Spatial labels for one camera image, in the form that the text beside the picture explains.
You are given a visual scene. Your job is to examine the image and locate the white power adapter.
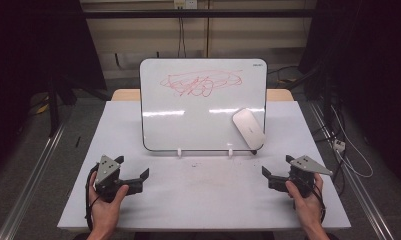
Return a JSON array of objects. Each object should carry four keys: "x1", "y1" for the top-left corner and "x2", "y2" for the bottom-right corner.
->
[{"x1": 332, "y1": 138, "x2": 347, "y2": 152}]

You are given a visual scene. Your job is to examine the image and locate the black floor cables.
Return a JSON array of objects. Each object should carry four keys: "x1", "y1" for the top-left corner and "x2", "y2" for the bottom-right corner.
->
[{"x1": 312, "y1": 99, "x2": 349, "y2": 198}]

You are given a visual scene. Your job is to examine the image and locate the black horizontal bar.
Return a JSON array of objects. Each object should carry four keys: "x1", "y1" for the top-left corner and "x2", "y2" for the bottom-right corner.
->
[{"x1": 82, "y1": 8, "x2": 318, "y2": 20}]

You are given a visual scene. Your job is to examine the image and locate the black metal stand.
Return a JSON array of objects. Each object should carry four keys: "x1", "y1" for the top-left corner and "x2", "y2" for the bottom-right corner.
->
[{"x1": 45, "y1": 72, "x2": 113, "y2": 138}]

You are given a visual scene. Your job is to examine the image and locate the right hand-held gripper black cable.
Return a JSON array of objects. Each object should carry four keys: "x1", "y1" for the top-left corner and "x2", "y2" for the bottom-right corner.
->
[{"x1": 297, "y1": 179, "x2": 327, "y2": 225}]

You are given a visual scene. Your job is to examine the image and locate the black hanging cable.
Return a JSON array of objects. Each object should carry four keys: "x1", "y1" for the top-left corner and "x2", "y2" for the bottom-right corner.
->
[{"x1": 176, "y1": 16, "x2": 188, "y2": 60}]

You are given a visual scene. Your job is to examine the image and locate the aluminium floor rail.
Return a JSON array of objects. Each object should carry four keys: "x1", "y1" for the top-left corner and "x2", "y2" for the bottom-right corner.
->
[
  {"x1": 309, "y1": 101, "x2": 396, "y2": 240},
  {"x1": 0, "y1": 122, "x2": 68, "y2": 240}
]

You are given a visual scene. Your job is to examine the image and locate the white whiteboard eraser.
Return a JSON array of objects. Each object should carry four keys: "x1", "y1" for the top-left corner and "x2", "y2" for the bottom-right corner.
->
[{"x1": 232, "y1": 107, "x2": 267, "y2": 150}]

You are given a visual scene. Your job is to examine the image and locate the person's left hand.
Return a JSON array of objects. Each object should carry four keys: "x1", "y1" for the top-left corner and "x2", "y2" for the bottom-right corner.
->
[{"x1": 87, "y1": 171, "x2": 130, "y2": 232}]

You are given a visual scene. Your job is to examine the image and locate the white whiteboard with black rim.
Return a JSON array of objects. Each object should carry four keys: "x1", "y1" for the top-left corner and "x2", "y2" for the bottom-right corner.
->
[{"x1": 139, "y1": 58, "x2": 268, "y2": 153}]

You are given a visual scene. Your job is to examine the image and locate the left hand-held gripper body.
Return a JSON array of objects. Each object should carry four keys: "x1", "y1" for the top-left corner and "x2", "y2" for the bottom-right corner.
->
[{"x1": 93, "y1": 154, "x2": 123, "y2": 204}]

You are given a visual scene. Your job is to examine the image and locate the white thin cable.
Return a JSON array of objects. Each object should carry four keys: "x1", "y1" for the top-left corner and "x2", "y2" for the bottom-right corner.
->
[{"x1": 330, "y1": 105, "x2": 375, "y2": 179}]

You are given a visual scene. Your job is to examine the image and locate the person's right hand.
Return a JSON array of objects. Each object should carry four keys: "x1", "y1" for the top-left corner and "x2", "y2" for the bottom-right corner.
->
[{"x1": 285, "y1": 172, "x2": 326, "y2": 231}]

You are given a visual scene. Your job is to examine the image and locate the hand-held gripper black cable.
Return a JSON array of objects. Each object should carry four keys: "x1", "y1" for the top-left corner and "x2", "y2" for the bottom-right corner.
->
[
  {"x1": 297, "y1": 179, "x2": 327, "y2": 225},
  {"x1": 84, "y1": 164, "x2": 101, "y2": 232}
]

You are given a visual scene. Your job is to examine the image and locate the left hand-held gripper black cable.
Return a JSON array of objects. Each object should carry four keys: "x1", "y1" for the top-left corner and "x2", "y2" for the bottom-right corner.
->
[{"x1": 84, "y1": 164, "x2": 101, "y2": 232}]

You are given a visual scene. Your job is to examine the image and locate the black curtain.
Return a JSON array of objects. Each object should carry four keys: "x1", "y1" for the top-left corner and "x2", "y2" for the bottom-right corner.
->
[
  {"x1": 0, "y1": 0, "x2": 108, "y2": 181},
  {"x1": 297, "y1": 0, "x2": 401, "y2": 193}
]

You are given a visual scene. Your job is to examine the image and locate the white wall socket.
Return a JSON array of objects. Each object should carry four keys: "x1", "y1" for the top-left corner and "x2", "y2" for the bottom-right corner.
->
[{"x1": 173, "y1": 0, "x2": 199, "y2": 10}]

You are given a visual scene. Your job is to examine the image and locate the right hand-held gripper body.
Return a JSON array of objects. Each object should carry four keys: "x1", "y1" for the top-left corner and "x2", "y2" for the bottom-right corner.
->
[{"x1": 287, "y1": 155, "x2": 334, "y2": 198}]

